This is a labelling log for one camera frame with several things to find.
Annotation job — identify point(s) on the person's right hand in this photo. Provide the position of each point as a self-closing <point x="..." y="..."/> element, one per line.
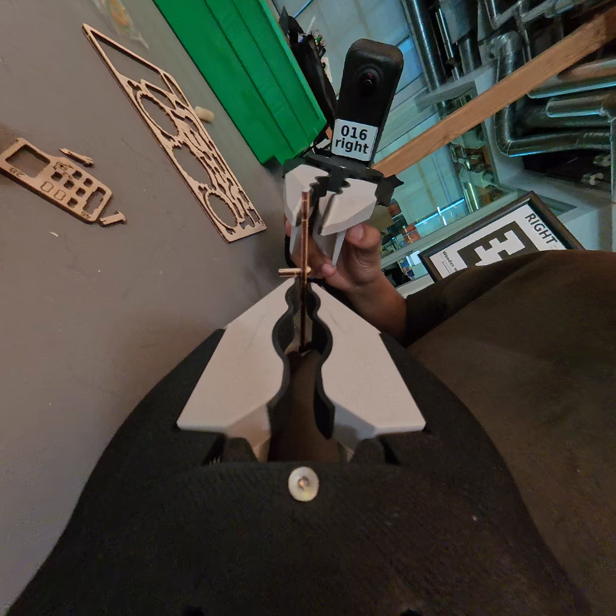
<point x="363" y="260"/>

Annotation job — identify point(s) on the thin wooden puzzle piece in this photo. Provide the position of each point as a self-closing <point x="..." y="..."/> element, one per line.
<point x="305" y="240"/>

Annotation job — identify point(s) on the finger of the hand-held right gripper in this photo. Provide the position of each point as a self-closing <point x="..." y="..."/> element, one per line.
<point x="294" y="192"/>
<point x="349" y="207"/>

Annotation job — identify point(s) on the silver ventilation duct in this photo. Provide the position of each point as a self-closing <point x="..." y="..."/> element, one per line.
<point x="553" y="130"/>

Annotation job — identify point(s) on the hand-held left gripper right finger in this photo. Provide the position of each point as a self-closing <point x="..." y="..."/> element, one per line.
<point x="370" y="380"/>

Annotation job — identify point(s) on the silver metal pipes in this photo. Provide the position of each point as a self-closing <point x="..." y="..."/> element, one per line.
<point x="433" y="43"/>

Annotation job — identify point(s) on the clear plastic bag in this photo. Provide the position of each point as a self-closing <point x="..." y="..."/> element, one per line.
<point x="118" y="14"/>

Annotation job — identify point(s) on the wooden beam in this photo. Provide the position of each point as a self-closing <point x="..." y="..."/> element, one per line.
<point x="505" y="82"/>

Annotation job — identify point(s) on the small wooden offcut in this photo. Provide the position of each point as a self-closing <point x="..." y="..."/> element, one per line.
<point x="79" y="158"/>
<point x="113" y="219"/>

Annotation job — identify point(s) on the person's brown trousers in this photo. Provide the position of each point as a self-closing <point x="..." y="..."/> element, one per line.
<point x="529" y="385"/>

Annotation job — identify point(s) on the grey desk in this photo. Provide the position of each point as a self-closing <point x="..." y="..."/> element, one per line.
<point x="120" y="298"/>

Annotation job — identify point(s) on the wooden sheet with gear cutouts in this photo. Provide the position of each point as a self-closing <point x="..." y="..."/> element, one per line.
<point x="230" y="233"/>

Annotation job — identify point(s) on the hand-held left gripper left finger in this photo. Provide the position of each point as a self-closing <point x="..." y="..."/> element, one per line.
<point x="236" y="380"/>

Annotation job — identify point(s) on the green plastic bin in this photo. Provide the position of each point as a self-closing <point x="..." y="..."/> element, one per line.
<point x="231" y="62"/>

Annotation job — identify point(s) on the person's right forearm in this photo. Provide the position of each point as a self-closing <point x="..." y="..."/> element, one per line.
<point x="385" y="313"/>

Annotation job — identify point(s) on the small pale wax stick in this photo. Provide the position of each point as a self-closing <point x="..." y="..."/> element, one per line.
<point x="204" y="114"/>

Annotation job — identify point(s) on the dark framed marker sign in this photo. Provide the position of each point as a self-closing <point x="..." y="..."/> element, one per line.
<point x="505" y="240"/>

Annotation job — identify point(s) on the small wooden peg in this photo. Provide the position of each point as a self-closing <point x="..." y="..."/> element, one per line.
<point x="288" y="272"/>

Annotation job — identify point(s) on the phone-shaped wooden puzzle frame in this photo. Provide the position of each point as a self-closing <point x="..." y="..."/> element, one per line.
<point x="21" y="178"/>

